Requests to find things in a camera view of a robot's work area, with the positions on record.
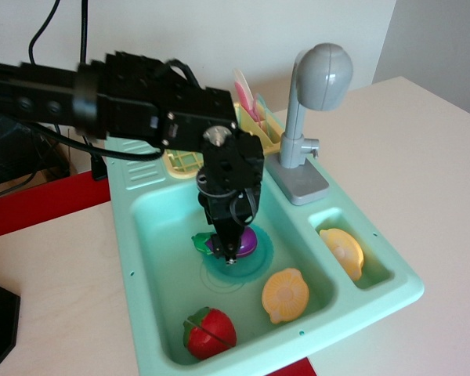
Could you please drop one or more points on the yellow dish rack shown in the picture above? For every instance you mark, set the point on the yellow dish rack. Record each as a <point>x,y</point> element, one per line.
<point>185,164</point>

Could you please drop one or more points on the teal toy utensil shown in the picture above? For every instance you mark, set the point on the teal toy utensil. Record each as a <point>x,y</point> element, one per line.
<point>262,115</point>

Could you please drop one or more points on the black bin with bag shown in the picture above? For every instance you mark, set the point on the black bin with bag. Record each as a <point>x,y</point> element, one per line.
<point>23,151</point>

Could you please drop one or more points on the yellow lemon half in side compartment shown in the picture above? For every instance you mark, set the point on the yellow lemon half in side compartment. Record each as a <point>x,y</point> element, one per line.
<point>346,249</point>

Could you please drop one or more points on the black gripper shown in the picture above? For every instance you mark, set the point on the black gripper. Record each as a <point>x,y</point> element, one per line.
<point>229,185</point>

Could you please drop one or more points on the red toy strawberry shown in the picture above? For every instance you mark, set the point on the red toy strawberry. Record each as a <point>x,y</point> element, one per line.
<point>208,332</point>

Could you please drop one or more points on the mint green toy sink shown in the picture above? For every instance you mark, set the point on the mint green toy sink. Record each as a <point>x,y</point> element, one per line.
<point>166,280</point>

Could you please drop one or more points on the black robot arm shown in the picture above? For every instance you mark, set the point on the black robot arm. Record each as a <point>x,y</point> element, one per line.
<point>160,103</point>

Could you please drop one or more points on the yellow lemon half in basin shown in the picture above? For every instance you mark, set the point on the yellow lemon half in basin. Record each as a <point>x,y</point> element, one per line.
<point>285,296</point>

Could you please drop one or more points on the teal toy plate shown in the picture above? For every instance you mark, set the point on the teal toy plate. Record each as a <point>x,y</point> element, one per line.
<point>246,269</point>

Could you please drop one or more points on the grey toy faucet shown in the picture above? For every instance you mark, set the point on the grey toy faucet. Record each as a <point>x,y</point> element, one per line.
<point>320,79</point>

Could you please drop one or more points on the purple toy eggplant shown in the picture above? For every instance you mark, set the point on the purple toy eggplant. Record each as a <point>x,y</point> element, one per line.
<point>203,243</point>

